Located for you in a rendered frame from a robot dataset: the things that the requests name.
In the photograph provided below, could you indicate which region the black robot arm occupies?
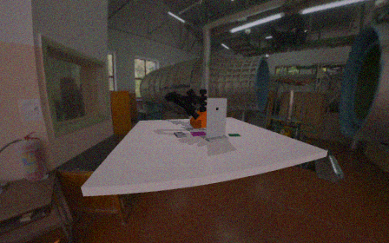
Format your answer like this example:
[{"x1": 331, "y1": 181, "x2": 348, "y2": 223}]
[{"x1": 165, "y1": 89, "x2": 200, "y2": 119}]

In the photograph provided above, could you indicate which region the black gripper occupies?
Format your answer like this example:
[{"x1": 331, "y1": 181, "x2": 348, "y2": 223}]
[{"x1": 199, "y1": 89, "x2": 208, "y2": 112}]

